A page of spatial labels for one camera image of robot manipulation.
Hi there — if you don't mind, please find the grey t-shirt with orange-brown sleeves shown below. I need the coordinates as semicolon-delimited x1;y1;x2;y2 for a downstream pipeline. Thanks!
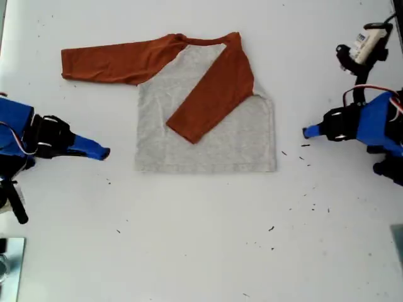
60;31;278;174

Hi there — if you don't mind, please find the red white servo wire gripper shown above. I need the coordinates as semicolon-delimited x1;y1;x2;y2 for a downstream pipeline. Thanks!
342;83;403;124
0;121;37;157

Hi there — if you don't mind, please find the black camera stalk on gripper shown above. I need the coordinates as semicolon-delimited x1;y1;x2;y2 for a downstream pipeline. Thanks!
353;62;374;107

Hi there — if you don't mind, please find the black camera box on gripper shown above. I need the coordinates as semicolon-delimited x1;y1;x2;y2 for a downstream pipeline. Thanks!
0;181;29;225
334;23;394;77

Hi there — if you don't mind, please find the black camera cable on gripper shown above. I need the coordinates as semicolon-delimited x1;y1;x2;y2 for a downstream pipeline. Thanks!
382;11;398;28

